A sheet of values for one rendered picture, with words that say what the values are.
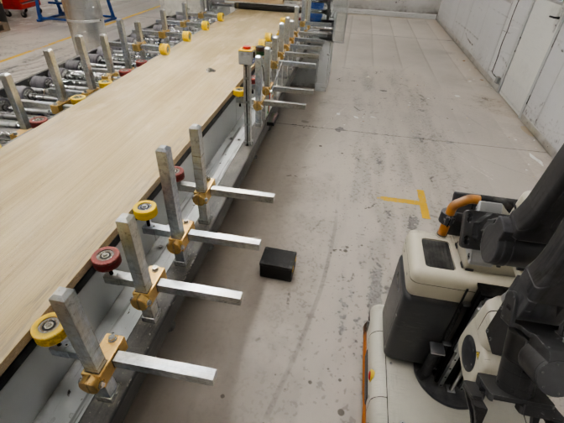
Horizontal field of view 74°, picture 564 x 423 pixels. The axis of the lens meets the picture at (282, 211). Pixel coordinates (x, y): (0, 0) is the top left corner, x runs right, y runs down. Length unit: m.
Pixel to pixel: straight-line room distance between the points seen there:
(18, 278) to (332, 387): 1.36
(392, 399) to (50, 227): 1.37
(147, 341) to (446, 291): 0.97
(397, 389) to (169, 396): 0.99
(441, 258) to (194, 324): 1.31
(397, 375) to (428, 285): 0.48
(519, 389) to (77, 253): 1.14
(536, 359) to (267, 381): 1.40
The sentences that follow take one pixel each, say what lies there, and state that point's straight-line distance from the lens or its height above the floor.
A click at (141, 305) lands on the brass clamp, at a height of 0.81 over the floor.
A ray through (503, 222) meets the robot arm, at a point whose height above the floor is 1.29.
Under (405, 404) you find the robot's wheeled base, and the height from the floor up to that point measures 0.28.
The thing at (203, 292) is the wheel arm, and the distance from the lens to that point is 1.16.
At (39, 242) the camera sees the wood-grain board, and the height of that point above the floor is 0.90.
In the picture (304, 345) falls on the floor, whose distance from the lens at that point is 2.03.
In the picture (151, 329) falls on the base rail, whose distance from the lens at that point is 1.27.
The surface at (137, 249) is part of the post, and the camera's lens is 1.07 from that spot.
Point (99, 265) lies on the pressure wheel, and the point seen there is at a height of 0.90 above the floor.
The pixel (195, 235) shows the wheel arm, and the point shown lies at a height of 0.82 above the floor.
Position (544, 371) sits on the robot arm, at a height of 1.20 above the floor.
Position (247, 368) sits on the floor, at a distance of 1.96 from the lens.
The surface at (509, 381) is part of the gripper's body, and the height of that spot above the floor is 1.11.
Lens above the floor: 1.70
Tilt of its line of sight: 37 degrees down
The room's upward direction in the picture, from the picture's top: 3 degrees clockwise
